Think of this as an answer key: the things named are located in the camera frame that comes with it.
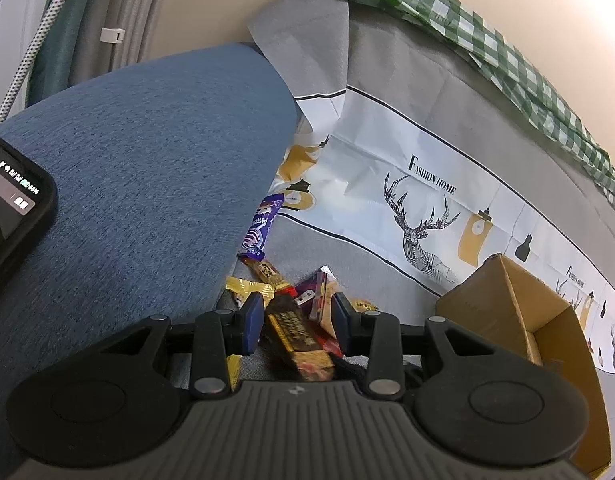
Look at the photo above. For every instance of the white plastic clip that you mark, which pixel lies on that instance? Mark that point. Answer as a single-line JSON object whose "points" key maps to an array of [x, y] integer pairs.
{"points": [[111, 34]]}

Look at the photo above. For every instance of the red snack packet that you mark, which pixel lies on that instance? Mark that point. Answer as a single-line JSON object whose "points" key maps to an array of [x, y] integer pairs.
{"points": [[310, 292]]}

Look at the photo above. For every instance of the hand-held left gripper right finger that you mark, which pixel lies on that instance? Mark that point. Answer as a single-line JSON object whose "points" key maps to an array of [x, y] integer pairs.
{"points": [[340, 327]]}

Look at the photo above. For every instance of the grey curtain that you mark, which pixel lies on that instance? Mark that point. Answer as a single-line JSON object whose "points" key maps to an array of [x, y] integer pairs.
{"points": [[132, 0]]}

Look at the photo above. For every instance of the small brown gold snack packet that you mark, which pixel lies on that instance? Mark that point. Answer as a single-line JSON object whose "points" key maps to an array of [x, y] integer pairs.
{"points": [[267, 271]]}

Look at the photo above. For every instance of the dark brown snack bar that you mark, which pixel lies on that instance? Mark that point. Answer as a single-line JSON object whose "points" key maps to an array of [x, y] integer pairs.
{"points": [[292, 332]]}

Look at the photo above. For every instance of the smartphone in black case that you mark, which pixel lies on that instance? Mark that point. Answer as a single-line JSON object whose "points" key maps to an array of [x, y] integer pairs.
{"points": [[7, 210]]}

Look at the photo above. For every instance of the yellow snack packet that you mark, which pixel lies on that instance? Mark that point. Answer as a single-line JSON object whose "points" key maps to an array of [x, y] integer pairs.
{"points": [[233, 372]]}

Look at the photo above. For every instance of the small gold candy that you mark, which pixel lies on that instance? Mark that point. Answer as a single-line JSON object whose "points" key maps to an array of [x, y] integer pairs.
{"points": [[363, 305]]}

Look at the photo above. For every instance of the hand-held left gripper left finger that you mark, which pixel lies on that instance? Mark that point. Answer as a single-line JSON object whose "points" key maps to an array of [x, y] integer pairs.
{"points": [[253, 327]]}

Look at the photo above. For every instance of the purple snack packet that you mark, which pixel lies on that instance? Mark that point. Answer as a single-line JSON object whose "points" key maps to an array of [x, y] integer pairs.
{"points": [[260, 225]]}

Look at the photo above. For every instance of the teal curtain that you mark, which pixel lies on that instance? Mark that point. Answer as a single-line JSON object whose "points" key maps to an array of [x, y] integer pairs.
{"points": [[62, 45]]}

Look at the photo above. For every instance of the grey deer printed cloth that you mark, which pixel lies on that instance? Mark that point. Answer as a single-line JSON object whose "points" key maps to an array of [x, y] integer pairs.
{"points": [[412, 110]]}

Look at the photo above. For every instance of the cardboard box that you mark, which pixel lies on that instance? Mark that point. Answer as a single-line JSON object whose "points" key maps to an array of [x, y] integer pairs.
{"points": [[487, 305]]}

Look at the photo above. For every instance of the beige snack packet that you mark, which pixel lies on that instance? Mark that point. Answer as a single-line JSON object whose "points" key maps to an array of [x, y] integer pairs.
{"points": [[328, 305]]}

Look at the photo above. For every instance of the green checked cloth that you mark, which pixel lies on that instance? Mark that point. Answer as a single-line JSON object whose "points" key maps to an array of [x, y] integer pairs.
{"points": [[437, 5]]}

